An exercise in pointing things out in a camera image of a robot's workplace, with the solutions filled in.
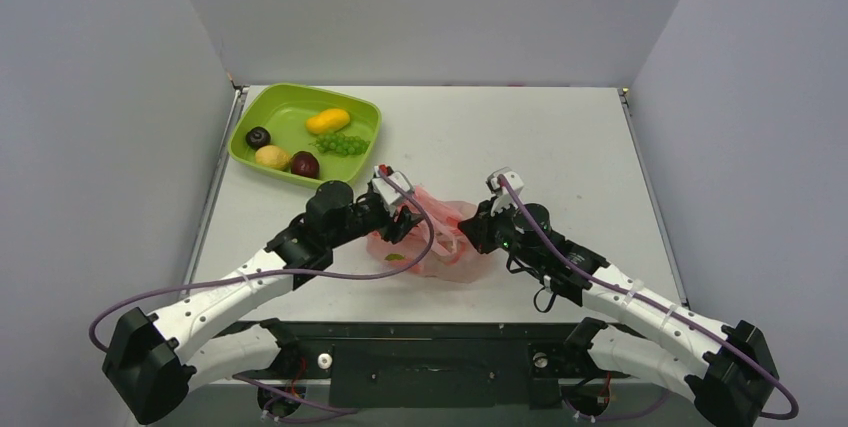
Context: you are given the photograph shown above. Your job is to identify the pink plastic bag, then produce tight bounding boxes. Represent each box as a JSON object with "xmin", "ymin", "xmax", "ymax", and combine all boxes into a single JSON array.
[{"xmin": 366, "ymin": 185, "xmax": 495, "ymax": 284}]

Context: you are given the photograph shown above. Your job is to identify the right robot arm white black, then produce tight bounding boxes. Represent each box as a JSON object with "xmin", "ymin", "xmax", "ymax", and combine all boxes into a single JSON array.
[{"xmin": 458, "ymin": 201, "xmax": 778, "ymax": 426}]

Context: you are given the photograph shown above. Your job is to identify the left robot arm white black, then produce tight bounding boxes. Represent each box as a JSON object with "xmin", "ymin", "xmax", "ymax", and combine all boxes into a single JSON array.
[{"xmin": 101, "ymin": 173, "xmax": 435, "ymax": 425}]

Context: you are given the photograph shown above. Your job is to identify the green fake grapes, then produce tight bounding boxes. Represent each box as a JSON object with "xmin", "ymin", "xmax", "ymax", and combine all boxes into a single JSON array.
[{"xmin": 312, "ymin": 133, "xmax": 370, "ymax": 156}]

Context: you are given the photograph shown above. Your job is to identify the dark red fake apple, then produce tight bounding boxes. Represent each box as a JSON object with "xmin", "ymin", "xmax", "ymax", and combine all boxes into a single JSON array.
[{"xmin": 289, "ymin": 151, "xmax": 320, "ymax": 179}]

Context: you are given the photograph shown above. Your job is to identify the yellow fake mango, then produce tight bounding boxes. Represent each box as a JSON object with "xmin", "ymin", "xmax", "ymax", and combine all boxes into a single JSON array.
[{"xmin": 305, "ymin": 108, "xmax": 351, "ymax": 135}]

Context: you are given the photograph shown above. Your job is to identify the yellow fake lemon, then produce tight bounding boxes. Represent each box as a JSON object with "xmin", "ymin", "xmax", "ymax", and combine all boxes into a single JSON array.
[{"xmin": 254, "ymin": 144, "xmax": 291, "ymax": 171}]

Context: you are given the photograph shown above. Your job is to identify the dark fake mangosteen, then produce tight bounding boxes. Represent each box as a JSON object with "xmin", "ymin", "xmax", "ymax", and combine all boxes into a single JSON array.
[{"xmin": 245, "ymin": 126, "xmax": 272, "ymax": 150}]

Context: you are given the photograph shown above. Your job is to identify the green plastic tray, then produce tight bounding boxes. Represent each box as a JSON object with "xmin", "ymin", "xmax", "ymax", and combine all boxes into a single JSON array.
[{"xmin": 228, "ymin": 84, "xmax": 382, "ymax": 188}]

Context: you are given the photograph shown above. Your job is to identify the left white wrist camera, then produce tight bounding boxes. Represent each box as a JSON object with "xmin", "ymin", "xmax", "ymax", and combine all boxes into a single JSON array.
[{"xmin": 369, "ymin": 165, "xmax": 415, "ymax": 215}]

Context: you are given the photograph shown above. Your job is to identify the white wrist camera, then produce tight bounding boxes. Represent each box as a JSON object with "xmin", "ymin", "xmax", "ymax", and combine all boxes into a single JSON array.
[
  {"xmin": 486, "ymin": 167, "xmax": 524, "ymax": 216},
  {"xmin": 369, "ymin": 165, "xmax": 415, "ymax": 215}
]

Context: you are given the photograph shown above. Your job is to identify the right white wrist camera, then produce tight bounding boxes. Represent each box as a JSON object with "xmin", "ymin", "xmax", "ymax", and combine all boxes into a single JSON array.
[{"xmin": 486, "ymin": 167, "xmax": 524, "ymax": 216}]

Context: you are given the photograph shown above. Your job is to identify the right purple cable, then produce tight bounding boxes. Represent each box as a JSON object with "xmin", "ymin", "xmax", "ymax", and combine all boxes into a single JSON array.
[{"xmin": 498, "ymin": 174, "xmax": 800, "ymax": 424}]

